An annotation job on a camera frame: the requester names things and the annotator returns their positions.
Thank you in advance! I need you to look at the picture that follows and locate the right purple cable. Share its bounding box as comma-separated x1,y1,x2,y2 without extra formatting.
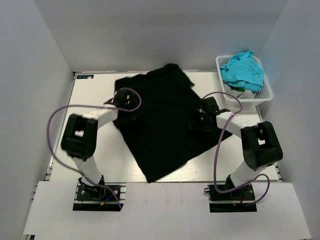
201,91,271,206

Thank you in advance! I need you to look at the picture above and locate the turquoise t-shirt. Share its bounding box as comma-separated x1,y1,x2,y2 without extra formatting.
219,50,264,93

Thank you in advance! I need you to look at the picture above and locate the green garment in basket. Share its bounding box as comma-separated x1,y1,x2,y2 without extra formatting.
230,86,246,93

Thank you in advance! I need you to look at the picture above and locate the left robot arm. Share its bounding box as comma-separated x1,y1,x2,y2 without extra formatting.
61,87,142,200

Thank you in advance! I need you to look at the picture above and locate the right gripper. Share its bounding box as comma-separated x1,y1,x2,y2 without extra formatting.
187,108,215,133

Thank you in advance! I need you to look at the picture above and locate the black t-shirt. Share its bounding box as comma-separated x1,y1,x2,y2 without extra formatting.
114,63,221,183

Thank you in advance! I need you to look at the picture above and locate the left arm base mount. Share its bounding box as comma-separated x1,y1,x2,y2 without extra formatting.
72,183,126,212

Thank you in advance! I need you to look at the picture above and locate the blue label sticker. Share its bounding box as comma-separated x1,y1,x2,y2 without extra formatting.
76,74,94,80

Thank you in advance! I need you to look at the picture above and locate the white plastic basket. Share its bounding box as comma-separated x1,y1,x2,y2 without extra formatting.
215,55,273,105

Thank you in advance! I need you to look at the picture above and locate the grey t-shirt in basket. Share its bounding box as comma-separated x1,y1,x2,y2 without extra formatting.
223,84,256,99

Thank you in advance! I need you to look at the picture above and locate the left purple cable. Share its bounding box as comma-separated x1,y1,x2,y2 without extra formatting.
46,87,142,211

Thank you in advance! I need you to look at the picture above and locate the purple cable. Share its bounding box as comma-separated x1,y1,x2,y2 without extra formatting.
46,87,142,211
201,91,271,206

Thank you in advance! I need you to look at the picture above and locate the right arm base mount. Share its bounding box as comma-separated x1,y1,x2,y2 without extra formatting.
203,184,257,213

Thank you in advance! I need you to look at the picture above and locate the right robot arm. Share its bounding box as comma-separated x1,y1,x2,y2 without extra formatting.
189,97,283,200

